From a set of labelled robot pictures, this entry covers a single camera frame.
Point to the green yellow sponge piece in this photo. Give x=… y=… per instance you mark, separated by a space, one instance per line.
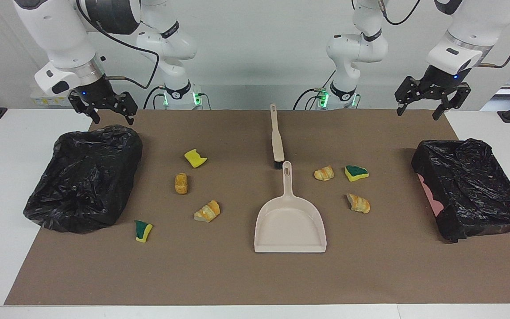
x=356 y=173
x=143 y=231

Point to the toy croissant piece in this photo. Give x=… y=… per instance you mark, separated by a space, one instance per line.
x=207 y=211
x=358 y=203
x=324 y=173

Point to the black bag lined pink bin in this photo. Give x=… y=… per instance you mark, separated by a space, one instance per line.
x=472 y=186

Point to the brown table mat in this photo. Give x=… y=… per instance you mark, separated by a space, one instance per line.
x=237 y=266

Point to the beige plastic dustpan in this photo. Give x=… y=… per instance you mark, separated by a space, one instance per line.
x=290 y=226

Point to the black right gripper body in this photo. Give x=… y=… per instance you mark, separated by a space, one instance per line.
x=94 y=90

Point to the beige hand brush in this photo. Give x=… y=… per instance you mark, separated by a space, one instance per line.
x=277 y=141

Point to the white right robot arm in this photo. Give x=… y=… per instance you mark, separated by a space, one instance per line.
x=60 y=35

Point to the black bag covered bin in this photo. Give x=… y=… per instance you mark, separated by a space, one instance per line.
x=82 y=177

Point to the white wall socket box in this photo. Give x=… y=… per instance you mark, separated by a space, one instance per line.
x=44 y=101

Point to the brown bread roll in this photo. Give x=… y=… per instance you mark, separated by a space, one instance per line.
x=181 y=183

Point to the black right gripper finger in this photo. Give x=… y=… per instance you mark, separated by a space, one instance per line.
x=126 y=103
x=80 y=101

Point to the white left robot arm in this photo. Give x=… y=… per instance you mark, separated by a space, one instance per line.
x=467 y=26

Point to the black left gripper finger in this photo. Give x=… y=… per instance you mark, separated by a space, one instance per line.
x=407 y=88
x=461 y=95

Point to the yellow notched sponge piece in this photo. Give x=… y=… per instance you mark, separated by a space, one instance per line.
x=195 y=158

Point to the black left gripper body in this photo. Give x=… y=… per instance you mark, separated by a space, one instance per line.
x=438 y=80

